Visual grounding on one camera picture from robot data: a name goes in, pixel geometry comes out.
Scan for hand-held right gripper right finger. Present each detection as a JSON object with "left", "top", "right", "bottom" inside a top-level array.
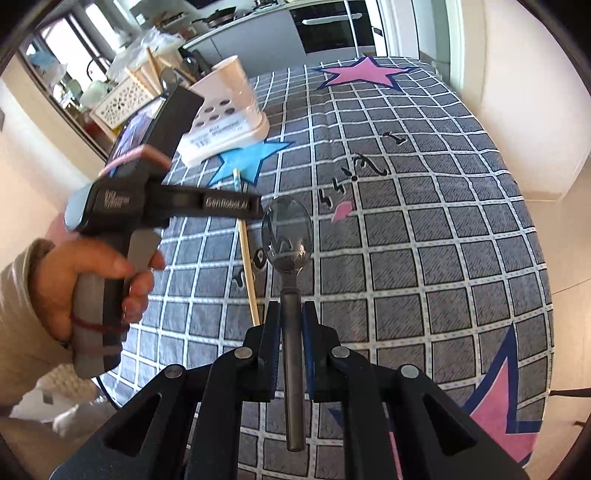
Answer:
[{"left": 302, "top": 302, "right": 529, "bottom": 480}]

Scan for plain bamboo chopstick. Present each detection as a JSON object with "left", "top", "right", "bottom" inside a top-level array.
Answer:
[
  {"left": 146, "top": 47, "right": 163, "bottom": 89},
  {"left": 126, "top": 68, "right": 151, "bottom": 96}
]

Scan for person's left forearm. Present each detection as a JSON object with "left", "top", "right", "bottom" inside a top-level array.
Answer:
[{"left": 0, "top": 240, "right": 75, "bottom": 416}]

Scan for beige perforated utensil holder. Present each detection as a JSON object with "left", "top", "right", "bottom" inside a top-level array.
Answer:
[{"left": 178, "top": 55, "right": 271, "bottom": 167}]

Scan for white patterned box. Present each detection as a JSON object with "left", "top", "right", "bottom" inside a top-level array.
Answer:
[{"left": 90, "top": 76, "right": 155, "bottom": 139}]

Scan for grey kitchen counter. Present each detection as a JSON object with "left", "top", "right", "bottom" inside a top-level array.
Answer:
[{"left": 182, "top": 0, "right": 306, "bottom": 80}]

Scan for black frying pan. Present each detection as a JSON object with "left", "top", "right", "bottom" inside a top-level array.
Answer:
[{"left": 191, "top": 7, "right": 241, "bottom": 28}]

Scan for person's left hand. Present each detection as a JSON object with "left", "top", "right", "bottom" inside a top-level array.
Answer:
[{"left": 32, "top": 237, "right": 166, "bottom": 344}]

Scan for grey grid star blanket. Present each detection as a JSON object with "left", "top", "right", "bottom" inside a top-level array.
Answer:
[{"left": 99, "top": 55, "right": 555, "bottom": 480}]

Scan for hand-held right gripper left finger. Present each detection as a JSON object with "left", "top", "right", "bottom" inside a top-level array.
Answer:
[{"left": 51, "top": 302, "right": 282, "bottom": 480}]

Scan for white plastic bags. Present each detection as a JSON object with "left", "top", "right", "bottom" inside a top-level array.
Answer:
[{"left": 106, "top": 28, "right": 185, "bottom": 79}]

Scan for pale green kettle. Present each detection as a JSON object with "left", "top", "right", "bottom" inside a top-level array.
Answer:
[{"left": 81, "top": 78, "right": 112, "bottom": 104}]

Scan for black built-in oven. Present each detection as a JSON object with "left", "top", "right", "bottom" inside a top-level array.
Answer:
[{"left": 288, "top": 0, "right": 385, "bottom": 54}]

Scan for white crumpled cloth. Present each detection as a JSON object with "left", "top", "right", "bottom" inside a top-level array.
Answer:
[{"left": 37, "top": 364, "right": 121, "bottom": 435}]

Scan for bamboo chopstick blue pattern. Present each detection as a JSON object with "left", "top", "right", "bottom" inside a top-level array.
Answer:
[{"left": 233, "top": 168, "right": 262, "bottom": 326}]

